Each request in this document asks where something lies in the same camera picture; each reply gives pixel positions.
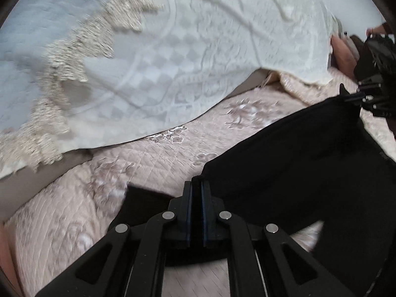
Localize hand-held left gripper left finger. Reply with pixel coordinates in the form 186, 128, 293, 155
35, 180, 193, 297

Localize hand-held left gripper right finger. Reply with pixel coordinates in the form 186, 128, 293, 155
200, 180, 357, 297

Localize person's right hand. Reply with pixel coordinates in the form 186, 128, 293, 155
366, 22, 394, 36

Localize pink quilted floral bedspread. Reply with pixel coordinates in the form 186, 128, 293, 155
3, 68, 396, 297

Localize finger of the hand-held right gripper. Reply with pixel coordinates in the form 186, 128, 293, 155
344, 95, 389, 111
339, 82, 383, 99

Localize grey-blue quilted lace-trimmed cover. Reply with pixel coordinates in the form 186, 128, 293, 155
0, 0, 174, 164

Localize white lace cover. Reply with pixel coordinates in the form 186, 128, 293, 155
0, 0, 341, 180

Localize black pants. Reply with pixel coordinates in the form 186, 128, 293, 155
117, 94, 396, 268

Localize small pink pillow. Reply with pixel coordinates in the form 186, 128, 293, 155
330, 34, 357, 76

